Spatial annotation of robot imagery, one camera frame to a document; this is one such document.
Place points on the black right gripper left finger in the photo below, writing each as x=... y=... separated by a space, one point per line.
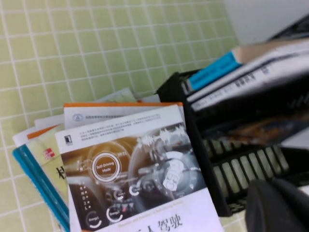
x=265 y=212

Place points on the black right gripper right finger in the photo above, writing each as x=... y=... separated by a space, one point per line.
x=298 y=203

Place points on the self-driving car cover book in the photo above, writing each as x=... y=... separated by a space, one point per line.
x=135 y=169

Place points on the black plastic book holder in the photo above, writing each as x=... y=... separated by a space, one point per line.
x=200 y=120

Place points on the white automotive suspension book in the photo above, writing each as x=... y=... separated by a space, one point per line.
x=241 y=87

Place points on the blue spine book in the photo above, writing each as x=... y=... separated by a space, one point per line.
x=217 y=70

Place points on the white orange ROS2 book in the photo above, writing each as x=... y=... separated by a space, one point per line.
x=96 y=116

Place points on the pale yellow book red logo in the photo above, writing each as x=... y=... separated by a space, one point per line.
x=48 y=157

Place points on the orange edged book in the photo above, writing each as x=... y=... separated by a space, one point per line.
x=41 y=133

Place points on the white booklet with orange corner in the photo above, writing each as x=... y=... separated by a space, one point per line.
x=149 y=99

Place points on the pale green map booklet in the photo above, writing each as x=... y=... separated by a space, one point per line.
x=118 y=96

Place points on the green checked tablecloth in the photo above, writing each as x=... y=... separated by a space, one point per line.
x=72 y=48

